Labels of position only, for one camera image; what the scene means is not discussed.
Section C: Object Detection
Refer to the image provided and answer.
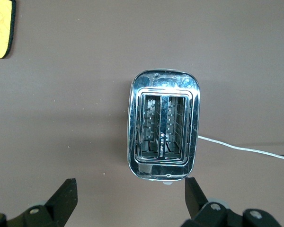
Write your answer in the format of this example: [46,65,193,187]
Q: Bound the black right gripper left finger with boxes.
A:
[0,178,78,227]

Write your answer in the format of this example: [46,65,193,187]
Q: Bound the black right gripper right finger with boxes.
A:
[181,176,282,227]

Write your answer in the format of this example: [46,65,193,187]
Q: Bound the chrome two-slot toaster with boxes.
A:
[127,68,201,185]

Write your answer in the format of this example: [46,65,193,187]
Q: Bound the brown table cover sheet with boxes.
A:
[0,0,284,227]

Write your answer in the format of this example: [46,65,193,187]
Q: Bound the yellow quilted oven mitt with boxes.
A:
[0,0,17,59]

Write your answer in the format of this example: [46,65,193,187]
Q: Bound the white toaster power cable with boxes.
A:
[197,135,284,159]

